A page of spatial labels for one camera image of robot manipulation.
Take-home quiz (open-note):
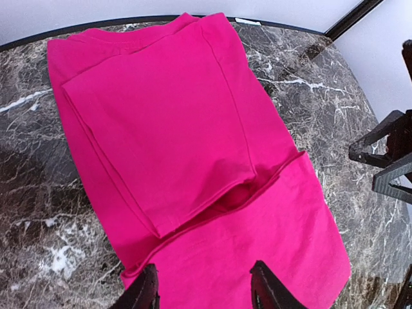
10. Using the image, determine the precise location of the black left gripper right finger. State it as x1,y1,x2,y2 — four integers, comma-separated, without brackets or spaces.
250,260,305,309

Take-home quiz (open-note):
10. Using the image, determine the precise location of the red t-shirt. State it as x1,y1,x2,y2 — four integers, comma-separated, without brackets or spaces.
47,13,351,308

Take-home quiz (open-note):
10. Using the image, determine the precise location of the white tape piece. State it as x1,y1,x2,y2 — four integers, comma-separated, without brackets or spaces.
234,17,261,26

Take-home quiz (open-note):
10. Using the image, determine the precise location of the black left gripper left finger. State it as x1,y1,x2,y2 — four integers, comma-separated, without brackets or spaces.
112,264,160,309

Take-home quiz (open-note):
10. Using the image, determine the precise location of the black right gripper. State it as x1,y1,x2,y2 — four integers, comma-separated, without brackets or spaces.
349,38,412,200

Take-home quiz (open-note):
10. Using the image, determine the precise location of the black frame post right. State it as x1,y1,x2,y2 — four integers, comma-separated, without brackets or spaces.
323,0,400,41

